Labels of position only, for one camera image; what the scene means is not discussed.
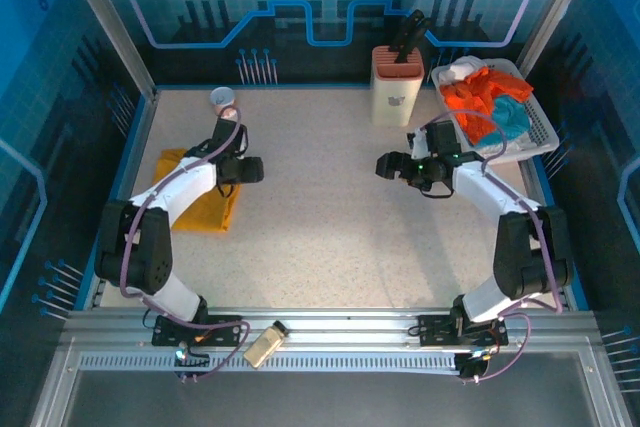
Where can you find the yellow t-shirt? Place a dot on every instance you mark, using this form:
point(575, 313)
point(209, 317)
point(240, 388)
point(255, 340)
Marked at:
point(210, 212)

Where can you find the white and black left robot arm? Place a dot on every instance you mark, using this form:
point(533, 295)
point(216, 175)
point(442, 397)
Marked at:
point(180, 187)

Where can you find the paper cup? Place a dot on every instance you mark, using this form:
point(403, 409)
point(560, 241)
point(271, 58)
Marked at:
point(223, 97)

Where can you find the white knife block pink top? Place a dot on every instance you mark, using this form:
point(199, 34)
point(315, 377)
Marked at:
point(395, 97)

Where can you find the orange t-shirt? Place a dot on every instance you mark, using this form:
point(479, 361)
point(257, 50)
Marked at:
point(475, 97)

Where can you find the teal t-shirt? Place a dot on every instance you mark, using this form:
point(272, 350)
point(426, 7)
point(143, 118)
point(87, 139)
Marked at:
point(510, 119)

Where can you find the white t-shirt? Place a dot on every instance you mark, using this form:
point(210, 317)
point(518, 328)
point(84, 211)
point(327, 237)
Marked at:
point(462, 71)

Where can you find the white plastic laundry basket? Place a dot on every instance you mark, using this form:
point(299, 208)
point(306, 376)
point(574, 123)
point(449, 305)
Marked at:
point(542, 122)

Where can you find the clear spice bottle black cap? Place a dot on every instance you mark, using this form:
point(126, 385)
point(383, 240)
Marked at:
point(265, 344)

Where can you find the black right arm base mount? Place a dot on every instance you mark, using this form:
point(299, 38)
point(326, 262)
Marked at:
point(435, 331)

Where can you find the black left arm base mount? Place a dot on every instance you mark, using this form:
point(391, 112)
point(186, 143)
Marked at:
point(225, 331)

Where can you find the aluminium frame rail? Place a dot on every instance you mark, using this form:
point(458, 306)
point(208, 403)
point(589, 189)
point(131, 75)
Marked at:
point(350, 329)

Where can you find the aluminium frame post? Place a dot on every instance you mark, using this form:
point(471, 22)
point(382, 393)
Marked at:
point(107, 22)
point(555, 12)

